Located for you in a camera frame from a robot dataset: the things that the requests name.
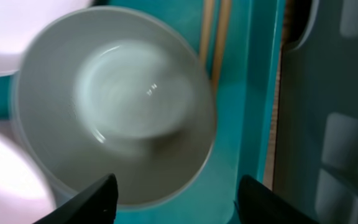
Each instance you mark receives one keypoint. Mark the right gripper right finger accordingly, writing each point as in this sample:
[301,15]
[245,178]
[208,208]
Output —
[256,204]

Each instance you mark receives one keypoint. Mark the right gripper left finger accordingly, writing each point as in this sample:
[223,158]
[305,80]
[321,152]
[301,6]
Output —
[97,204]

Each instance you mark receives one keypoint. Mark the small pink bowl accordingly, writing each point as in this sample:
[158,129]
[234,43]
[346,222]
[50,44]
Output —
[25,195]

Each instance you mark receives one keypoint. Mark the grey bowl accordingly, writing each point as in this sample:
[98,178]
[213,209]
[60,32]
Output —
[111,90]

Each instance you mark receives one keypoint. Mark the wooden chopstick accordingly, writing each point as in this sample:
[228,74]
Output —
[220,42]
[207,18]

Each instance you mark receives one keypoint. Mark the large white plate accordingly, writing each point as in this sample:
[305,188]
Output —
[22,20]

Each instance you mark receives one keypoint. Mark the grey dishwasher rack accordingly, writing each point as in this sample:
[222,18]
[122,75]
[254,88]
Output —
[316,159]

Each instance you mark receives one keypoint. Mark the teal serving tray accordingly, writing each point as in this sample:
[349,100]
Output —
[245,100]

